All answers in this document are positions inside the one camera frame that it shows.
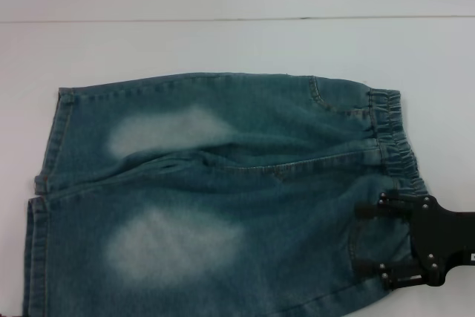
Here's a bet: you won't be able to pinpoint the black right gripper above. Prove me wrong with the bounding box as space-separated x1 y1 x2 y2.
351 192 475 291

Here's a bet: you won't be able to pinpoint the blue washed denim shorts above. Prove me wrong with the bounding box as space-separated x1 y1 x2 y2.
20 71 428 317

